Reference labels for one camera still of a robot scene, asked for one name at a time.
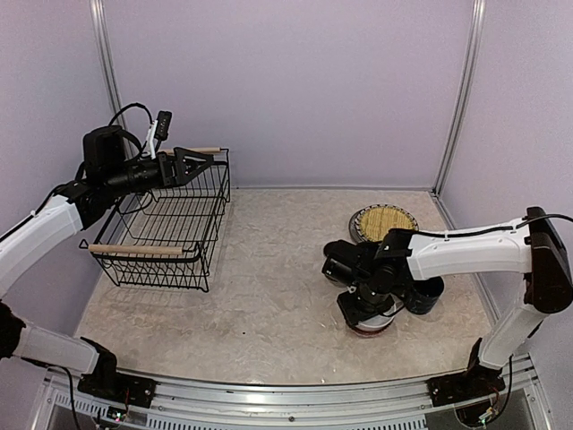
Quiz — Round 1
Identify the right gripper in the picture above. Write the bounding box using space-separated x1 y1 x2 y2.
337 280 394 328

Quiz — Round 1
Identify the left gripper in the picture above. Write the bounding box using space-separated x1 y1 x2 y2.
105 145 214 197

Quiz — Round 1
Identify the blue patterned white bowl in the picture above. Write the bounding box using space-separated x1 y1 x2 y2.
350 323 392 338

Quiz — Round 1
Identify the plain white bowl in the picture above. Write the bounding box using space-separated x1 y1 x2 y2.
356 303 401 330

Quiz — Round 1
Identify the navy blue ceramic mug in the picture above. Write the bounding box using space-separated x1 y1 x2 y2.
404 277 445 315

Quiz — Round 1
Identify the grey deer print plate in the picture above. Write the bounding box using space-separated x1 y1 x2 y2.
347 203 420 245

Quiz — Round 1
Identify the woven bamboo plate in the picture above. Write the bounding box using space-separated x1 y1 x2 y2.
358 206 417 242

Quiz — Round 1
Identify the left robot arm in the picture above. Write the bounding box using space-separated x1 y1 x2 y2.
1 147 214 399

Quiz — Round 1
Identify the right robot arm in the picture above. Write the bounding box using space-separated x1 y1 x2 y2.
321 206 572 398

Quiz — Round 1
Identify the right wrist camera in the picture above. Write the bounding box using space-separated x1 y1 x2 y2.
321 240 378 287

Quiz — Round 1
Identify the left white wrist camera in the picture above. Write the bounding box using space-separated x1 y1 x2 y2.
143 110 173 159

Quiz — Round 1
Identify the black wire dish rack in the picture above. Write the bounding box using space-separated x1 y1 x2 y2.
79 148 231 292

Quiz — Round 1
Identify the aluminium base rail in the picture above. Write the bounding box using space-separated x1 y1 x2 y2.
27 355 555 429

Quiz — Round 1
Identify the left aluminium frame post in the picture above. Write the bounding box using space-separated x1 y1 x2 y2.
89 0 121 113

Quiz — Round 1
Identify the aluminium frame post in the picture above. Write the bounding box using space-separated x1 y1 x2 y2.
89 0 121 113
429 0 487 196

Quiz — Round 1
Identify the right aluminium frame post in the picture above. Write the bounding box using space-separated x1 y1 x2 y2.
429 0 487 196

